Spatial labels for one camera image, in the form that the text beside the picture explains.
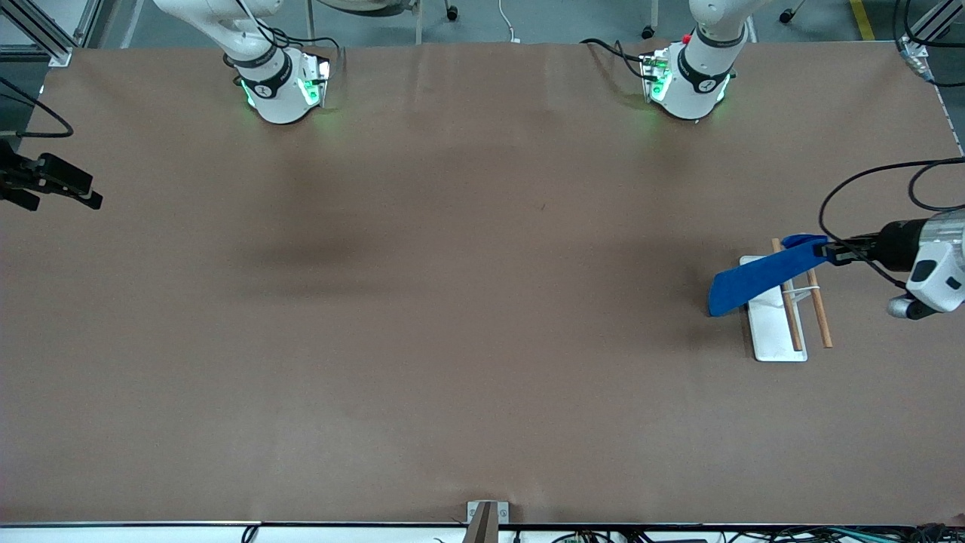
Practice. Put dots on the aluminium frame post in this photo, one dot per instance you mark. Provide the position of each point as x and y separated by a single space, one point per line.
45 41
931 34

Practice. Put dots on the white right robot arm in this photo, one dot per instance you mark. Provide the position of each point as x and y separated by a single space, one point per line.
275 83

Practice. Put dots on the wooden rack rod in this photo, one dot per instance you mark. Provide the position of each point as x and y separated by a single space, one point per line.
823 320
793 324

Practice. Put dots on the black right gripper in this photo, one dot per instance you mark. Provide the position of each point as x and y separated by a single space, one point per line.
16 179

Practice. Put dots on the grey metal mount bracket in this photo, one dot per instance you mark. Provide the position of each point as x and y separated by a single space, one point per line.
488 520

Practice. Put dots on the blue microfibre towel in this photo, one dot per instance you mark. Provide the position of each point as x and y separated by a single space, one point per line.
754 283

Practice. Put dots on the grey chair base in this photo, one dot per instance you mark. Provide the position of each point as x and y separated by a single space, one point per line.
369 7

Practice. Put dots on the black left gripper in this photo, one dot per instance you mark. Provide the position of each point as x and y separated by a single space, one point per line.
895 243

